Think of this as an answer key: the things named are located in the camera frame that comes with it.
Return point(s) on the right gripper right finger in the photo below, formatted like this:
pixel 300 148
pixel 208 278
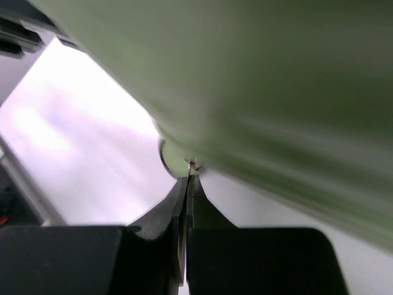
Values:
pixel 225 259

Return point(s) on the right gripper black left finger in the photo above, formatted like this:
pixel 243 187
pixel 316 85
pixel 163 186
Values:
pixel 146 257

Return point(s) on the green hard-shell suitcase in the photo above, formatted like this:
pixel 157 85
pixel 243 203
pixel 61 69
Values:
pixel 293 97

